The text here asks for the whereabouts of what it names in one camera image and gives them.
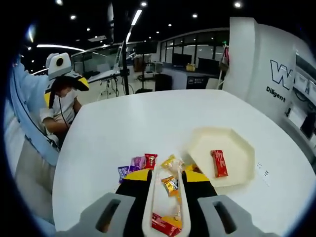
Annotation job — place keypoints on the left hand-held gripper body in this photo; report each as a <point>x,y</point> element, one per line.
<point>55,71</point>

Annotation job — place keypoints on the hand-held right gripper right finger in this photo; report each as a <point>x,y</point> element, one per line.
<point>202,190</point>

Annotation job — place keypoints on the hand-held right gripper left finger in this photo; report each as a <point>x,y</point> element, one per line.
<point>123,197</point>

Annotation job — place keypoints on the orange wafer food packet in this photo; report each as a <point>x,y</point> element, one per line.
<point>195,169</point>

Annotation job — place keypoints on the small purple food packet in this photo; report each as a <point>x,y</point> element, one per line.
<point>123,174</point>

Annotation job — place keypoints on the cream food tongs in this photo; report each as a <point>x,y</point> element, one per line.
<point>147,207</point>

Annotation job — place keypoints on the long red food packet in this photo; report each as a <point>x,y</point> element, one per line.
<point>219,164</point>

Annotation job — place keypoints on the small orange food packet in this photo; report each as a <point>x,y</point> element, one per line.
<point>170,185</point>

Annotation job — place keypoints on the yellow clear food packet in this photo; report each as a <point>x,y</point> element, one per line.
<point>170,161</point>
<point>174,219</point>

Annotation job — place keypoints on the small red food packet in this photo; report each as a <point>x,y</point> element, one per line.
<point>150,161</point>

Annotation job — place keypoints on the red and yellow food packet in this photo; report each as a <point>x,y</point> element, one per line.
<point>160,224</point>

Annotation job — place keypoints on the cream hexagonal container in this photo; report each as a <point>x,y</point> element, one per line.
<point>222,140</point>

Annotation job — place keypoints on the long ceiling light strip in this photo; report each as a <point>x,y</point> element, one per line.
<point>56,46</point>

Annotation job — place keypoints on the black stand pole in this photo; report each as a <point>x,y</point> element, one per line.
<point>125,74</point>

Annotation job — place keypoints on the ceiling air vent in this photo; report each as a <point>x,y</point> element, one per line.
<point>97,38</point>

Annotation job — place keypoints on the black screen on stand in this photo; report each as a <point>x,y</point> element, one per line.
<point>146,48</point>

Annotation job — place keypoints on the black chair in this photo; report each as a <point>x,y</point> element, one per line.
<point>163,82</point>

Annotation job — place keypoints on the person's beige trousers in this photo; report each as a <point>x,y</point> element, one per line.
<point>34,177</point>

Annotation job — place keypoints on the rectangular ceiling light panel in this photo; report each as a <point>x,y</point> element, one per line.
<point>136,17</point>

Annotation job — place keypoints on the dark reception counter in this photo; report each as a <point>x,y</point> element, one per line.
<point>177,79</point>

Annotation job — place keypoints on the black monitor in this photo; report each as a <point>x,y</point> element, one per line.
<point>181,59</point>
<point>208,64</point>

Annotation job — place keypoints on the small yellow object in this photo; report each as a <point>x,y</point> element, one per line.
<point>190,67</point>

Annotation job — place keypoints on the black bag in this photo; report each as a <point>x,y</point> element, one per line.
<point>308,124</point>

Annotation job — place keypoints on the coat rack with bags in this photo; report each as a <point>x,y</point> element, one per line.
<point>225,59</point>

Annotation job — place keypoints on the row of white storage boxes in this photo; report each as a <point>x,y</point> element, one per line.
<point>302,81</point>

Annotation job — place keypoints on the grey metal shelving rack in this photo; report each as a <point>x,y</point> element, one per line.
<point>303,63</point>

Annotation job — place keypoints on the group of ceiling spot lights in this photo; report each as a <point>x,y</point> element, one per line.
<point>237,4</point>

